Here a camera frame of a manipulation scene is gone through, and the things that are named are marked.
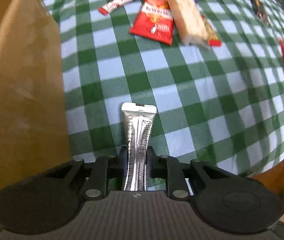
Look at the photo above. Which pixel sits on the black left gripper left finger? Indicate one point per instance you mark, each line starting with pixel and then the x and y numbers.
pixel 107 174

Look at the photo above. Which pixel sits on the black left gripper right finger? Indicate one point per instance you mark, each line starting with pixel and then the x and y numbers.
pixel 170 169

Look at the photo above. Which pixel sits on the silver snack packet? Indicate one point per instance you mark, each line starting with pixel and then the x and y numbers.
pixel 138 123

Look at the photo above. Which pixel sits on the yellow red snack bar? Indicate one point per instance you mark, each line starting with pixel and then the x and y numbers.
pixel 213 39

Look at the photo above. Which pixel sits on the beige rice cracker packet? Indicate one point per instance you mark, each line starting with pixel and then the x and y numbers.
pixel 189 22

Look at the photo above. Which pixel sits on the red chips packet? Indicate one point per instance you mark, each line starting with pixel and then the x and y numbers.
pixel 154 21

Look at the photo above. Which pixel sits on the red white coffee stick sachet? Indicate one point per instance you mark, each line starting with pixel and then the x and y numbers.
pixel 112 5

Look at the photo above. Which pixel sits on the green checkered cloth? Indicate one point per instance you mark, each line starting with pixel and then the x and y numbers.
pixel 223 105

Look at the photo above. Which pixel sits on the dark brown snack packet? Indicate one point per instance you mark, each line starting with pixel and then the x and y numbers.
pixel 259 10

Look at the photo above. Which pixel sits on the brown cardboard box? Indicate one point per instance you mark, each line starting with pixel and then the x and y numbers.
pixel 33 127

